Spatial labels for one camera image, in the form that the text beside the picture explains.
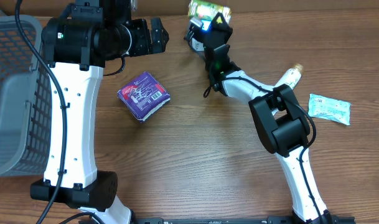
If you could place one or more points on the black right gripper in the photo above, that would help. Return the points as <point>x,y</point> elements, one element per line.
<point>225,34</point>

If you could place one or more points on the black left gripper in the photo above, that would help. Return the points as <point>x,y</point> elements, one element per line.
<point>150,36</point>

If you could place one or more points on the green tea drink carton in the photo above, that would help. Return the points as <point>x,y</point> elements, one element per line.
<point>207,10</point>

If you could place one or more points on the purple Carefree pad pack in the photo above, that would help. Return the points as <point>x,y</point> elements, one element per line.
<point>143,96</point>

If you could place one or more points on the white tube gold cap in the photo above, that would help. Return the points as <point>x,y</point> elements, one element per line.
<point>292,76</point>

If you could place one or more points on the teal tissue packet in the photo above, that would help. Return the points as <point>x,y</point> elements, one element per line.
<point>329,109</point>

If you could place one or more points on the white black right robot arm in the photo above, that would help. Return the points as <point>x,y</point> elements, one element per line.
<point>283,126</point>

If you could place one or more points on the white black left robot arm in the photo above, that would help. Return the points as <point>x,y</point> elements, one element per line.
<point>77,44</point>

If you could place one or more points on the white barcode scanner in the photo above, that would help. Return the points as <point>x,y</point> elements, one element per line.
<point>197,45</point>

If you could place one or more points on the grey plastic mesh basket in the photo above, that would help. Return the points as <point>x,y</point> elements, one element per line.
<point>25,106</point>

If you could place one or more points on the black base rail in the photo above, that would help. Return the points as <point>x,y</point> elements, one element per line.
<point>269,220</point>

